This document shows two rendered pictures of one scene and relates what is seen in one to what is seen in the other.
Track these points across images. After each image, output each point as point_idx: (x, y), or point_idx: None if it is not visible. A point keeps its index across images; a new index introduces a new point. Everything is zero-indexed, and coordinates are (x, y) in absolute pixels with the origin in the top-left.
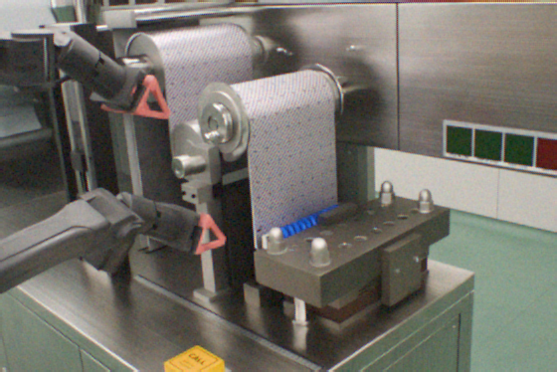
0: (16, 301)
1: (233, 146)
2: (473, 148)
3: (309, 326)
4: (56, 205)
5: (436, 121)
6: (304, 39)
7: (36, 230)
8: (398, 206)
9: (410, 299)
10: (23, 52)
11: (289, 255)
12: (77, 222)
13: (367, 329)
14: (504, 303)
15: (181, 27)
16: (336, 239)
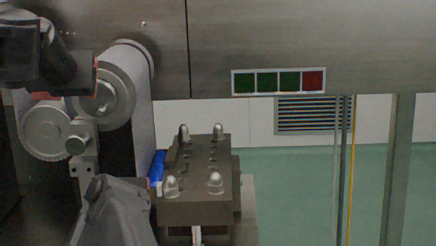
0: None
1: (117, 116)
2: (256, 86)
3: (207, 245)
4: None
5: (223, 72)
6: (90, 19)
7: (134, 225)
8: (198, 140)
9: (241, 203)
10: (28, 40)
11: (186, 194)
12: (138, 208)
13: (244, 231)
14: None
15: None
16: (198, 173)
